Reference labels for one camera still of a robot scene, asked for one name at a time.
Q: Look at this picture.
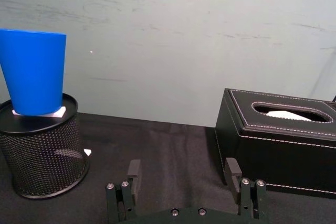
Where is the black leather tissue box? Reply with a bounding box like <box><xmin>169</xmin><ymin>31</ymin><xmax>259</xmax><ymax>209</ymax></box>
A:
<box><xmin>214</xmin><ymin>88</ymin><xmax>336</xmax><ymax>200</ymax></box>

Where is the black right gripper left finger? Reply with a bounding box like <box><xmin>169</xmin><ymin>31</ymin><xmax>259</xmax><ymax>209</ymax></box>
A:
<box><xmin>105</xmin><ymin>159</ymin><xmax>143</xmax><ymax>224</ymax></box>

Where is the white tissue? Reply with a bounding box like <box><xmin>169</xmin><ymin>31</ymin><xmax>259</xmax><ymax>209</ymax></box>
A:
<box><xmin>266</xmin><ymin>110</ymin><xmax>313</xmax><ymax>122</ymax></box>

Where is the blue plastic cup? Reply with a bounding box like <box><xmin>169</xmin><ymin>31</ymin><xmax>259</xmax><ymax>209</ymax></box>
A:
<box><xmin>0</xmin><ymin>28</ymin><xmax>67</xmax><ymax>116</ymax></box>

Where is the black mesh metal holder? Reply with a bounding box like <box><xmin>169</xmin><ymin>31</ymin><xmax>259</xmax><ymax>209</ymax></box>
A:
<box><xmin>0</xmin><ymin>92</ymin><xmax>90</xmax><ymax>200</ymax></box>

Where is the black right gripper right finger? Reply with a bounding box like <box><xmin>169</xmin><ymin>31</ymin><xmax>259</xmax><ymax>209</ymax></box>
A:
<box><xmin>224</xmin><ymin>157</ymin><xmax>268</xmax><ymax>220</ymax></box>

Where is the black table cloth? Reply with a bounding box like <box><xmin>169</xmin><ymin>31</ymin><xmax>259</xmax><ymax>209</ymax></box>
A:
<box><xmin>0</xmin><ymin>112</ymin><xmax>336</xmax><ymax>224</ymax></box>

